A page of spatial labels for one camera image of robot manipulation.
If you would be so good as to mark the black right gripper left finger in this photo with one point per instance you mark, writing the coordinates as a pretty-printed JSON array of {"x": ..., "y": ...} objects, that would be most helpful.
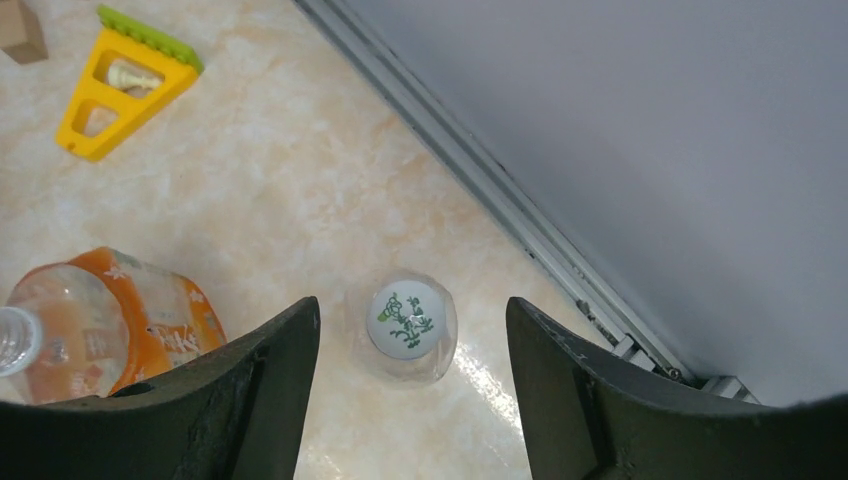
[{"x": 235, "y": 413}]

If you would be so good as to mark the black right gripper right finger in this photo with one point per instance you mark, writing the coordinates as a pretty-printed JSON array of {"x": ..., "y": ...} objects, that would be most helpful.
[{"x": 587, "y": 414}]

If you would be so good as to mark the orange tea bottle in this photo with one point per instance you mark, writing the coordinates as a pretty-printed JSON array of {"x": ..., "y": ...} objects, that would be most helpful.
[{"x": 97, "y": 323}]

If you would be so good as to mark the blue label water bottle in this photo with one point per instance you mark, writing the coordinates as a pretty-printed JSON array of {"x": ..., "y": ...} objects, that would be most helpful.
[{"x": 416, "y": 373}]

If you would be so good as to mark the white cap of water bottle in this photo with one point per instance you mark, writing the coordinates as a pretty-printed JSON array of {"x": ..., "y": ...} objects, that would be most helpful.
[{"x": 406, "y": 320}]

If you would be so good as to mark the yellow triangle toy block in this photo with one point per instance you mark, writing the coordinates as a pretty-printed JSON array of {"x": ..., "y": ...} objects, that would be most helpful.
[{"x": 93, "y": 92}]

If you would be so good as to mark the green lego brick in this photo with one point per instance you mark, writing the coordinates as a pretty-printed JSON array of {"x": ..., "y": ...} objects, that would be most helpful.
[{"x": 149, "y": 36}]

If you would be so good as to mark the wooden block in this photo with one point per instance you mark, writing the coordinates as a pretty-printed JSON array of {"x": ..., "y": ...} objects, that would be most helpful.
[{"x": 22, "y": 37}]

